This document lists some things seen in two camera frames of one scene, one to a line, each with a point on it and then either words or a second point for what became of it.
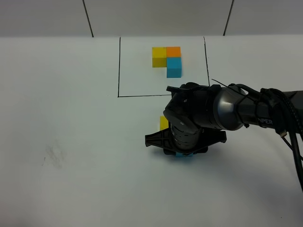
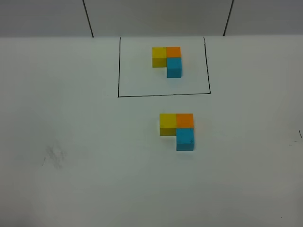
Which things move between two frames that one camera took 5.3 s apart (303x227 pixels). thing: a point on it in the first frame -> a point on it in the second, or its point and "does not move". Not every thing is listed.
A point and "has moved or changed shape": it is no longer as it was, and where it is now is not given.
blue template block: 174,67 does not move
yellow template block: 159,57 does not move
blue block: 180,156 has moved or changed shape
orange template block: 173,51 does not move
